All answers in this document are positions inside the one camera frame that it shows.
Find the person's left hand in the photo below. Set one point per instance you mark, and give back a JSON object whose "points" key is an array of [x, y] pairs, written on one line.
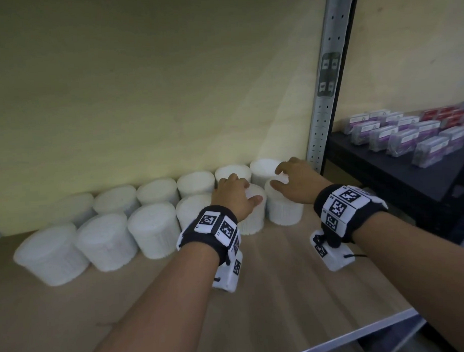
{"points": [[232, 196]]}

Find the person's right hand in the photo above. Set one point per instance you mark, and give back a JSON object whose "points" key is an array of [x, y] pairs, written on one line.
{"points": [[304, 183]]}

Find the white tub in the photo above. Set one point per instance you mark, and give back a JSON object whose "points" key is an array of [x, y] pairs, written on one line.
{"points": [[282, 212], [252, 222]]}

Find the group of white cotton-swab tubs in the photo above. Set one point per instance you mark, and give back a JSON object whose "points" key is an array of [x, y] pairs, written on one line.
{"points": [[154, 230]]}

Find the grey metal shelf wooden boards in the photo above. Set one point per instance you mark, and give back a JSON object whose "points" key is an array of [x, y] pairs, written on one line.
{"points": [[278, 294]]}

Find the person's left forearm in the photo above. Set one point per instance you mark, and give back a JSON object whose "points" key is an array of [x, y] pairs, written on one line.
{"points": [[157, 317]]}

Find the person's right forearm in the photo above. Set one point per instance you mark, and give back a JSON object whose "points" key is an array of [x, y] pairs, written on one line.
{"points": [[417, 274]]}

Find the black left wristband with markers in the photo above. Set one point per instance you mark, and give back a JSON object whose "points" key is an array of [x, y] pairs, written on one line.
{"points": [[209, 239]]}

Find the black wristband with markers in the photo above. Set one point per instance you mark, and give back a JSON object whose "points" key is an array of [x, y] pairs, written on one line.
{"points": [[209, 239], [364, 218]]}

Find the black right wristband with markers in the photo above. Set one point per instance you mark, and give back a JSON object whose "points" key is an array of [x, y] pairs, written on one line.
{"points": [[364, 218]]}

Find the pile of small plastic packets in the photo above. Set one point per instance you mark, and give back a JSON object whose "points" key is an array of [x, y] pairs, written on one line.
{"points": [[401, 141]]}

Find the black marker tag plate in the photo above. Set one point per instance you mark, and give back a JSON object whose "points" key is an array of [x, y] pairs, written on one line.
{"points": [[329, 75]]}

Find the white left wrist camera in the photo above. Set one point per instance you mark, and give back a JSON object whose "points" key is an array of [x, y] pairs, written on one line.
{"points": [[228, 280]]}

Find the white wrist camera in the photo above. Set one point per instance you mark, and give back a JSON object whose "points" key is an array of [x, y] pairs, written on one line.
{"points": [[339, 259], [228, 280]]}

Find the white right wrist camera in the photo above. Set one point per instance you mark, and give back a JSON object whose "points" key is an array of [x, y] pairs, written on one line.
{"points": [[339, 259]]}

